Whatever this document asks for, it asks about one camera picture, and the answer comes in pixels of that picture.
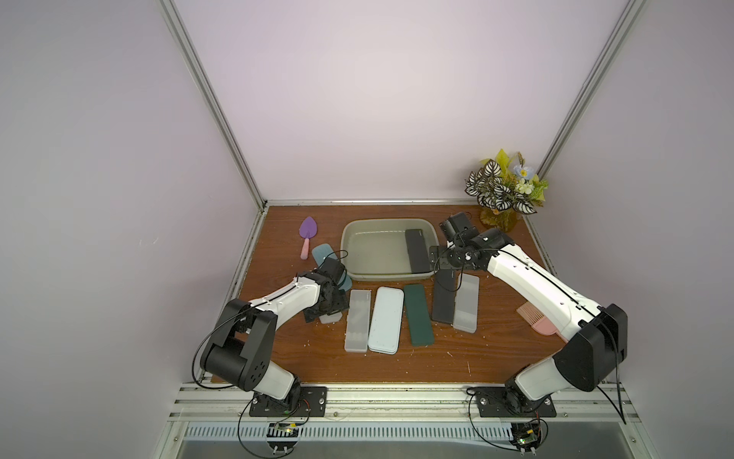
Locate dark grey pencil case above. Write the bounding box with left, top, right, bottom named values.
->
left=405, top=229, right=432, bottom=273
left=431, top=270, right=457, bottom=324

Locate teal ribbed pencil case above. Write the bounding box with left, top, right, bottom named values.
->
left=312, top=244, right=353, bottom=292

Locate grey-green plastic storage box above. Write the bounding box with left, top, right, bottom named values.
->
left=340, top=218, right=440, bottom=282

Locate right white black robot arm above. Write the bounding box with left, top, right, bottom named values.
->
left=437, top=212, right=628, bottom=415

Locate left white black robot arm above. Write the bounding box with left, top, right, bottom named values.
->
left=195, top=257, right=348, bottom=413

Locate pale blue white pencil case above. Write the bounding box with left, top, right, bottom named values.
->
left=368, top=287, right=404, bottom=355

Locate dark green pencil case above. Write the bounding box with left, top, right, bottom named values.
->
left=403, top=284, right=435, bottom=347

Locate artificial flower plant in vase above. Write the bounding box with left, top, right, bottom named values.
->
left=464, top=149, right=549, bottom=233

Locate left small circuit board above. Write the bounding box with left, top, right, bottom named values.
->
left=266, top=423, right=301, bottom=457

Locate small circuit board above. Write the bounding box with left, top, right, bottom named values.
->
left=266, top=423, right=301, bottom=457
left=510, top=423, right=543, bottom=455

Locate right small circuit board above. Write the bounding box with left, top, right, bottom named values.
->
left=510, top=423, right=543, bottom=455

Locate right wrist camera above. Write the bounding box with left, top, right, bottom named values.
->
left=441, top=212, right=479, bottom=246

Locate purple trowel pink handle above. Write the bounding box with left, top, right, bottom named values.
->
left=298, top=216, right=317, bottom=260

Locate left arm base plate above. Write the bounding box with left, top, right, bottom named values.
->
left=248, top=386, right=328, bottom=418

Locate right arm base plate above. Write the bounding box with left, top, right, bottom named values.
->
left=468, top=386, right=557, bottom=418

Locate aluminium front rail frame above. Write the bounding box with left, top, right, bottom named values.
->
left=153, top=382, right=661, bottom=458

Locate right aluminium corner post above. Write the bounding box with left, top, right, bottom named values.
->
left=536, top=0, right=649, bottom=179

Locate aluminium corner post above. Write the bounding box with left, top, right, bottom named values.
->
left=536, top=0, right=649, bottom=179
left=159, top=0, right=268, bottom=213

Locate left aluminium corner post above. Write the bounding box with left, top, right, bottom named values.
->
left=159, top=0, right=268, bottom=213

